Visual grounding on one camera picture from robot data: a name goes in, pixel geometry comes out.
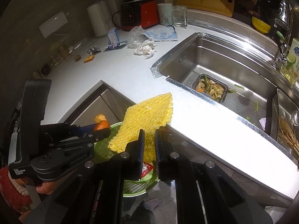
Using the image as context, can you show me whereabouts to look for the white electric kettle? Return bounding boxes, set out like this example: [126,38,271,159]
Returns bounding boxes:
[87,1,114,37]

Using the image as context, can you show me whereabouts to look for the clear plastic bag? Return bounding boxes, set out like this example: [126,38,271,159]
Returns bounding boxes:
[127,26,149,49]

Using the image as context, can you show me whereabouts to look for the bamboo brush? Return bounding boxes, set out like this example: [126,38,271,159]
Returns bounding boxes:
[278,116,298,156]

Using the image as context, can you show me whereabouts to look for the green perforated trash basket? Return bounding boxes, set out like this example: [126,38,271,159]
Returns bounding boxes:
[94,122,158,197]

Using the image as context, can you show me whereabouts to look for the silver foil pouch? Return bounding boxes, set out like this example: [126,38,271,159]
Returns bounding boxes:
[87,46,101,55]

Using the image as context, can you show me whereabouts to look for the orange peel piece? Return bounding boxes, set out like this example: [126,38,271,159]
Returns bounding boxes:
[94,114,110,131]

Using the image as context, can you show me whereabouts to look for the chrome faucet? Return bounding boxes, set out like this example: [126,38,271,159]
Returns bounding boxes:
[272,0,293,69]

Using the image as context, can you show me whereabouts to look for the dish soap bottle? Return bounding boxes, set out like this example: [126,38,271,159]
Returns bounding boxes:
[281,38,299,85]

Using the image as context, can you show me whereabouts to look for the yellow bowl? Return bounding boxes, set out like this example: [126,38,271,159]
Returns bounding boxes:
[251,16,271,34]

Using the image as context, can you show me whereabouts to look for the ceramic floral cup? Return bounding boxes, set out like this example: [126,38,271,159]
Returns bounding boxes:
[157,3,173,25]

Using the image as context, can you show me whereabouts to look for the red snack bag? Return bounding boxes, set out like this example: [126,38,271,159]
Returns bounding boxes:
[141,162,154,178]

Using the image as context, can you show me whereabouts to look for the torn blue milk packet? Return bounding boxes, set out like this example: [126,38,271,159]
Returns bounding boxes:
[107,41,128,50]

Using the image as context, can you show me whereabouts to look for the red black appliance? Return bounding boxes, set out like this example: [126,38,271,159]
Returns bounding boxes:
[121,0,160,31]

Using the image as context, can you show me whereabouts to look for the person's left hand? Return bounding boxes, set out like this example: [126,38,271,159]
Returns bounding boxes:
[36,181,57,195]

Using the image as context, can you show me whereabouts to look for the dark round jar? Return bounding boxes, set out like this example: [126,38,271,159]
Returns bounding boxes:
[41,64,52,76]

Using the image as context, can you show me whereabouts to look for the stainless steel sink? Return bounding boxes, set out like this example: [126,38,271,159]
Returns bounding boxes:
[151,32,298,163]

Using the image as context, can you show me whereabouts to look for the blue white milk carton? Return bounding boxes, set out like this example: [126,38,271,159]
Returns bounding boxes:
[107,27,120,45]

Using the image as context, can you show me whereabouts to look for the blue white dish towel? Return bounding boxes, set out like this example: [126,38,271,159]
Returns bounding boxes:
[143,25,178,41]

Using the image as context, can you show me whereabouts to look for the metal tray of food scraps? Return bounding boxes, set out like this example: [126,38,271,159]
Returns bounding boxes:
[193,74,228,103]

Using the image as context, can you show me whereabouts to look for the white tissue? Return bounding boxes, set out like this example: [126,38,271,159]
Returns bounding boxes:
[134,43,157,59]

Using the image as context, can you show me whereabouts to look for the red knit sleeve forearm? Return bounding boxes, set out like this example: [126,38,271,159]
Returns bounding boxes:
[1,166,32,214]

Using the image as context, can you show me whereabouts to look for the yellow foam net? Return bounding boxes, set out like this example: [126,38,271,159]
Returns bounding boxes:
[108,93,173,163]

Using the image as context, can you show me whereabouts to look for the bread slice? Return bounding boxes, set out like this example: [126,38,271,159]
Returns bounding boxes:
[84,55,94,63]

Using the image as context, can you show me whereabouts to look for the clear glass mug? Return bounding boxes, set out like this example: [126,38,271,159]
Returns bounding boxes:
[172,6,187,28]

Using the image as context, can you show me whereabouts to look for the white wall socket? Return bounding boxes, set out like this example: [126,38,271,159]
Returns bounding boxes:
[39,11,68,38]

